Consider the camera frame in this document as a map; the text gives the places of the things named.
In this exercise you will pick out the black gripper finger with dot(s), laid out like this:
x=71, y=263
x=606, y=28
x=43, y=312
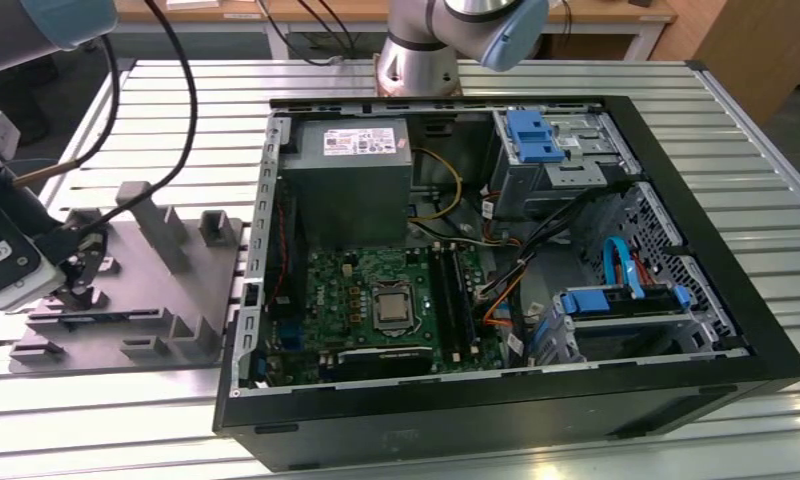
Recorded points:
x=72, y=282
x=96, y=255

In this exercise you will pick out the dark RAM stick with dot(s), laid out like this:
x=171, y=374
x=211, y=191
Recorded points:
x=120, y=315
x=466, y=310

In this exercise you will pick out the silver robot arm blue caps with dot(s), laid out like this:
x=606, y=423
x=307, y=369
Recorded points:
x=414, y=60

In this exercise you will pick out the grey parts rack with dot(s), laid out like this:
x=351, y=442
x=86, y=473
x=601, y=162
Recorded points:
x=147, y=290

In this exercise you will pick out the green motherboard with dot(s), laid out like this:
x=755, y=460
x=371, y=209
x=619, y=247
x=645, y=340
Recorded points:
x=334, y=300

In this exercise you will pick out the grey power supply unit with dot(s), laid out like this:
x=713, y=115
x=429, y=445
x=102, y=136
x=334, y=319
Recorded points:
x=347, y=200

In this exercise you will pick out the CPU socket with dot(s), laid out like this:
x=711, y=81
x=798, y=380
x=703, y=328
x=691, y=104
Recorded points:
x=395, y=287

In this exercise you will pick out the silver CPU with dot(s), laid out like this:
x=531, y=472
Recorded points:
x=394, y=306

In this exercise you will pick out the white box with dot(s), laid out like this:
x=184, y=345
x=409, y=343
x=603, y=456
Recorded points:
x=194, y=4

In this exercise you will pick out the black graphics card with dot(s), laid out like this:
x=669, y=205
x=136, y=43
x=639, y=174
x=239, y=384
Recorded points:
x=387, y=362

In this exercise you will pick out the black PC case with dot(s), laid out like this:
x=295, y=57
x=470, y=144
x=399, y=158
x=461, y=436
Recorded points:
x=441, y=415

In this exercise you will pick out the blue disk carrier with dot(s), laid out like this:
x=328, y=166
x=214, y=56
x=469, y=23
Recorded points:
x=534, y=135

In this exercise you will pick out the hard disk in blue carrier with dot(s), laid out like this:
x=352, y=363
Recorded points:
x=594, y=302

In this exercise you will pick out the perforated metal disk bay cage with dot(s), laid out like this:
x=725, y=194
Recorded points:
x=641, y=325

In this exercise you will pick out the wooden cabinet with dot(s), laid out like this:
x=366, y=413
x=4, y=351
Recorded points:
x=761, y=50

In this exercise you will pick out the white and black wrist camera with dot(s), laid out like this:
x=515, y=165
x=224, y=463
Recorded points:
x=14, y=280

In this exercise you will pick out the wooden desk white frame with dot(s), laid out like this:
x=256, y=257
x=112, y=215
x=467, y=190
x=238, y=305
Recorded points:
x=627, y=12

